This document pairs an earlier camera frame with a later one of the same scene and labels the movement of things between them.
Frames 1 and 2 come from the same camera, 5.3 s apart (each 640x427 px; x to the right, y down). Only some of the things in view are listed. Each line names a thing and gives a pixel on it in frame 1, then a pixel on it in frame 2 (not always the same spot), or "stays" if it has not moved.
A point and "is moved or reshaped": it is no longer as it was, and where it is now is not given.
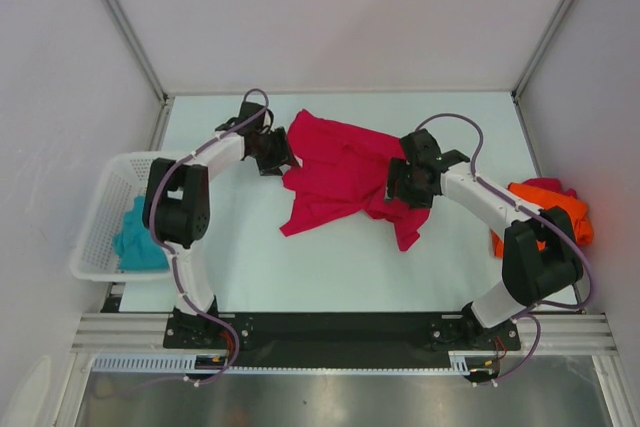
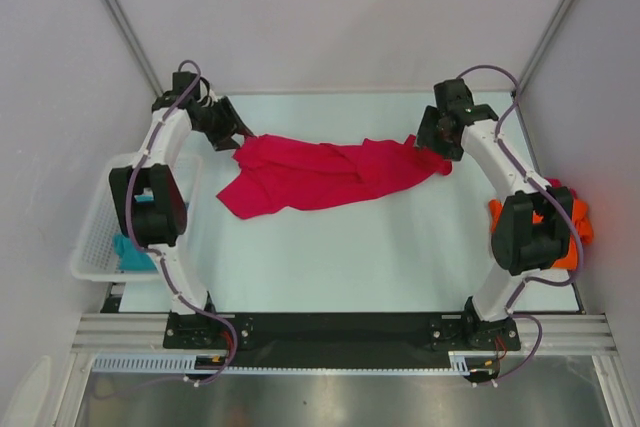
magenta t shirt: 339,168 is moved or reshaped
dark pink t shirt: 550,183 stays
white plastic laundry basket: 122,179 stays
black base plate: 339,339 stays
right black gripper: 398,168 -> 426,136
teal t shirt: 135,246 stays
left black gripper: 281,156 -> 231,124
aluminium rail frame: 539,334 stays
